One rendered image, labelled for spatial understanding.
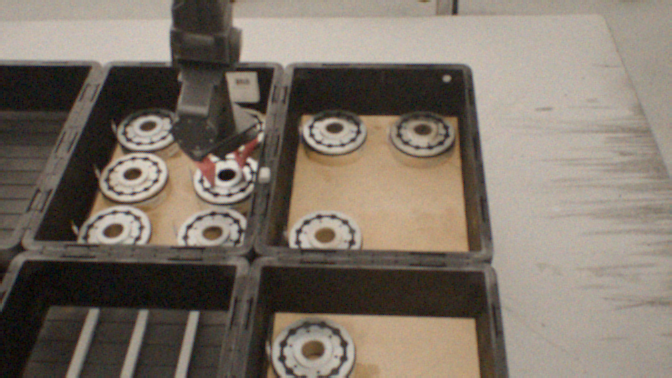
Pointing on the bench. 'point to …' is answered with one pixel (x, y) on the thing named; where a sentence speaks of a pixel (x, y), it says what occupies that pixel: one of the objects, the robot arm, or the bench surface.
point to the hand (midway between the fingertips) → (225, 172)
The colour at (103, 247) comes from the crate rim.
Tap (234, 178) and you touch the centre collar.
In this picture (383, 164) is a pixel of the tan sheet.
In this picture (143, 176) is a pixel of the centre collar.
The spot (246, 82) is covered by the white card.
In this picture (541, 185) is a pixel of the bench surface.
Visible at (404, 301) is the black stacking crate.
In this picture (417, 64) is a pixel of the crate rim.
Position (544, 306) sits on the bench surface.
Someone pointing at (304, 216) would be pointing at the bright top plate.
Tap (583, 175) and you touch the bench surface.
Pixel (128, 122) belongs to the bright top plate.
